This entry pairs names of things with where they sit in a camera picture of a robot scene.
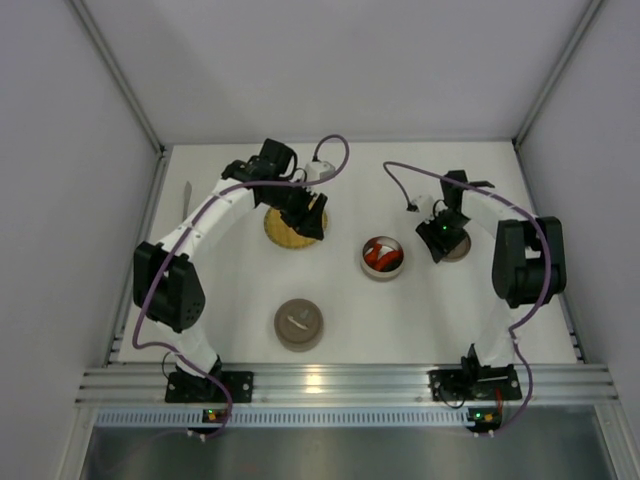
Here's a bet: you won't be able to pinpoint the red sausage piece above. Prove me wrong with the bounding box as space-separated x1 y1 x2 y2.
363 242 382 268
374 251 404 272

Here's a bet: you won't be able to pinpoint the metal tongs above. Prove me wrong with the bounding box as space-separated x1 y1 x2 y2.
182 181 193 221

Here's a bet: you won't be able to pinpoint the brown smiley lid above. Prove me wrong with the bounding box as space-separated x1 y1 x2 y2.
273 298 324 326

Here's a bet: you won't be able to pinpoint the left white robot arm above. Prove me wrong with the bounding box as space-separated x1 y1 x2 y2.
132 139 339 384

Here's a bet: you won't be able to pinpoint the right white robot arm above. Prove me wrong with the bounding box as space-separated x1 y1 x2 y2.
407 170 567 367

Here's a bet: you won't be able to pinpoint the round bamboo tray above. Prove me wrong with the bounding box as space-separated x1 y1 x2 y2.
263 207 318 250

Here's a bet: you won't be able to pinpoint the right round metal tin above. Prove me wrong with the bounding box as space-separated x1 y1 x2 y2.
359 235 405 282

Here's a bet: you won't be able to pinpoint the round metal tin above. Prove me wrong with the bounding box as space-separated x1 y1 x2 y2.
274 319 324 353
359 235 405 282

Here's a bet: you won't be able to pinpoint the left round metal tin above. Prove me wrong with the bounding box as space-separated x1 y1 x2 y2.
274 319 324 353

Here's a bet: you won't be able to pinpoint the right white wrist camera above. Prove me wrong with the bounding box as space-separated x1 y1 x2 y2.
407 194 436 220

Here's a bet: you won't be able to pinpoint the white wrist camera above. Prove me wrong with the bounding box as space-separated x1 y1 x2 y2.
304 160 335 182
407 194 436 220

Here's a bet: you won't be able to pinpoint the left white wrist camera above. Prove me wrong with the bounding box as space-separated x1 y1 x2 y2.
304 160 335 182

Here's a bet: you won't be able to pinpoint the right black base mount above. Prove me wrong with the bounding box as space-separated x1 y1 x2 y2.
427 344 523 405

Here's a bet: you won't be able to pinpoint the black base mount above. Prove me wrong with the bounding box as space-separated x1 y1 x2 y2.
427 344 523 405
165 360 254 404

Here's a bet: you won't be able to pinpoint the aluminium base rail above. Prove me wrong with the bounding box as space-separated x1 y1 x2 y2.
75 363 619 407

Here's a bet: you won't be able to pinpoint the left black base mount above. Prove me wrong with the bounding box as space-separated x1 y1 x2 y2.
165 360 254 404

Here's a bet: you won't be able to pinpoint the slotted cable duct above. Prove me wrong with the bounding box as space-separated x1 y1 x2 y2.
95 407 498 428

